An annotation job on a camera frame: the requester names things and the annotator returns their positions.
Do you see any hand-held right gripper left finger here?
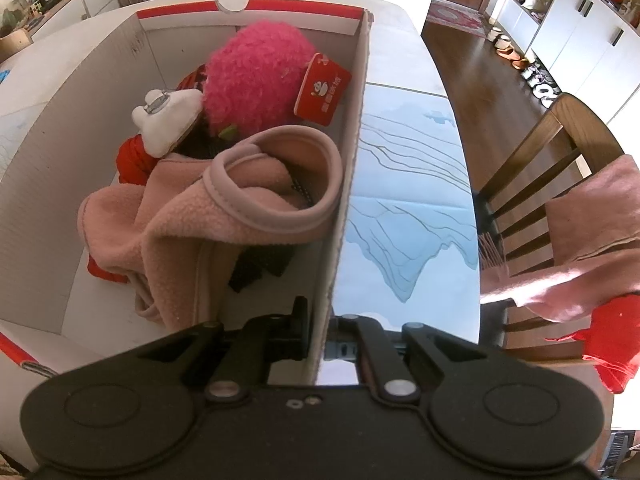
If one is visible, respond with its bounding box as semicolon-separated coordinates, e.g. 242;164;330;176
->
135;296;309;402

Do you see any red cloth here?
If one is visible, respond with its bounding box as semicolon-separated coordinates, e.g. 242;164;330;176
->
545;294;640;395

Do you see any pink fleece hat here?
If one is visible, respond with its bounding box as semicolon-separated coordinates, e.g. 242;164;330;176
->
77;125;343;328

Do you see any white plush bear charm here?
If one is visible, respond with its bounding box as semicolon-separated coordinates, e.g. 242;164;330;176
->
131;88;205;158

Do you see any dark wooden chair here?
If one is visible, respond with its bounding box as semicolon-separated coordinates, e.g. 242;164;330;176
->
472;92;626;351

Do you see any light wooden chair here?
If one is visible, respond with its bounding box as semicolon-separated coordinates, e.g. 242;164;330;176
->
0;29;34;63

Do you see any white cardboard box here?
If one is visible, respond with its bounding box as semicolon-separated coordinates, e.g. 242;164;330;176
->
0;0;376;391

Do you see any row of shoes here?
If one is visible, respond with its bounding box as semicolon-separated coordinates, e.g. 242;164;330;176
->
487;27;556;108

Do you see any white wall cabinet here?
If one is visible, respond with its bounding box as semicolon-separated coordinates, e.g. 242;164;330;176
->
487;0;640;126

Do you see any pink blanket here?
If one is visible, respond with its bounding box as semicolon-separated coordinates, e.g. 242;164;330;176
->
479;155;640;323

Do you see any black dotted glove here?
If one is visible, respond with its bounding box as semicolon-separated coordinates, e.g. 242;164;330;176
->
229;165;316;293

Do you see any red patterned rug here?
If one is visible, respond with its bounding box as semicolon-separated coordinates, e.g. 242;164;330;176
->
425;0;488;40

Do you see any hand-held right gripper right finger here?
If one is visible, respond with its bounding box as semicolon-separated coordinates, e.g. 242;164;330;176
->
325;312;490;405

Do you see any pink fuzzy plush toy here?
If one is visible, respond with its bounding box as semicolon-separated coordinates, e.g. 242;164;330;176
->
202;20;353;137

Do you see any printed table mat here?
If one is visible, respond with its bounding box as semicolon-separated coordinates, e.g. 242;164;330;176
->
334;82;482;332

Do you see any white wooden sideboard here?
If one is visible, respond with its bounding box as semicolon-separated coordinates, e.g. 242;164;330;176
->
27;0;122;38

